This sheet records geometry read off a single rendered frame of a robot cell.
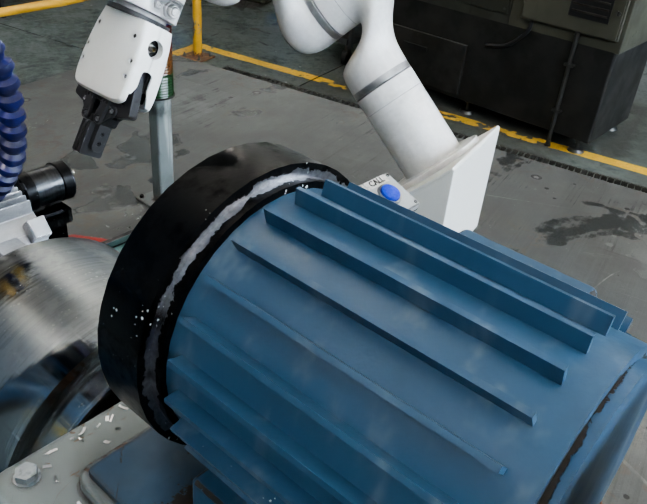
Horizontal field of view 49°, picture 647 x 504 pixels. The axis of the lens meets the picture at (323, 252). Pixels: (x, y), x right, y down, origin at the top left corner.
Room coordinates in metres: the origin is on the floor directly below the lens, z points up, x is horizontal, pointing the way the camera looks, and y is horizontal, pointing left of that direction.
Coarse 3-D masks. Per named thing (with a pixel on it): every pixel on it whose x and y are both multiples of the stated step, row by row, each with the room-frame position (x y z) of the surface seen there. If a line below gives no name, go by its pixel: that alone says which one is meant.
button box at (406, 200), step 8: (384, 176) 0.93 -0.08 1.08; (368, 184) 0.90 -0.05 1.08; (376, 184) 0.90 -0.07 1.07; (384, 184) 0.91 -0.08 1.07; (392, 184) 0.92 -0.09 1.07; (376, 192) 0.89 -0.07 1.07; (400, 192) 0.91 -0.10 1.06; (400, 200) 0.89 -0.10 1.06; (408, 200) 0.90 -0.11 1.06; (416, 200) 0.90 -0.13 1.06; (408, 208) 0.88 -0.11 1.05; (416, 208) 0.90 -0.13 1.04
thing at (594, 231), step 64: (192, 64) 2.14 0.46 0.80; (64, 128) 1.58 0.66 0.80; (128, 128) 1.62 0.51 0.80; (192, 128) 1.66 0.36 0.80; (256, 128) 1.69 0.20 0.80; (320, 128) 1.73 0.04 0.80; (128, 192) 1.30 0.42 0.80; (512, 192) 1.47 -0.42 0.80; (576, 192) 1.50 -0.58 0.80; (640, 192) 1.54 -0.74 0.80; (576, 256) 1.21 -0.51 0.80; (640, 256) 1.24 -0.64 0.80; (640, 320) 1.02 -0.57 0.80; (640, 448) 0.71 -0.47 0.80
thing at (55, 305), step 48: (48, 240) 0.55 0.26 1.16; (0, 288) 0.48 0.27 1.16; (48, 288) 0.48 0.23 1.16; (96, 288) 0.48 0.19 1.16; (0, 336) 0.43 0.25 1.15; (48, 336) 0.42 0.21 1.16; (96, 336) 0.42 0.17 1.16; (0, 384) 0.39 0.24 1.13; (48, 384) 0.38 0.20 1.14; (96, 384) 0.39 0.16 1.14; (0, 432) 0.37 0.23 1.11; (48, 432) 0.36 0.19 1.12
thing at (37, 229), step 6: (42, 216) 0.71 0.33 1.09; (30, 222) 0.69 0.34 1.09; (36, 222) 0.70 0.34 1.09; (42, 222) 0.70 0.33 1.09; (24, 228) 0.70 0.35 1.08; (30, 228) 0.69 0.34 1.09; (36, 228) 0.69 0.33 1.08; (42, 228) 0.69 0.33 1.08; (48, 228) 0.70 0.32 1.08; (30, 234) 0.69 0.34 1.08; (36, 234) 0.68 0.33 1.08; (42, 234) 0.69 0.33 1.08; (48, 234) 0.69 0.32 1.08; (30, 240) 0.69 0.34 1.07; (36, 240) 0.69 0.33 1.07
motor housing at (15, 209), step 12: (12, 192) 0.73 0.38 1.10; (0, 204) 0.70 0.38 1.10; (12, 204) 0.71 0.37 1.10; (24, 204) 0.72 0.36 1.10; (0, 216) 0.69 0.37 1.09; (12, 216) 0.70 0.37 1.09; (24, 216) 0.71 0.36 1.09; (0, 228) 0.68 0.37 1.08; (12, 228) 0.69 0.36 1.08; (0, 240) 0.67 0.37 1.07; (24, 240) 0.69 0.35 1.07
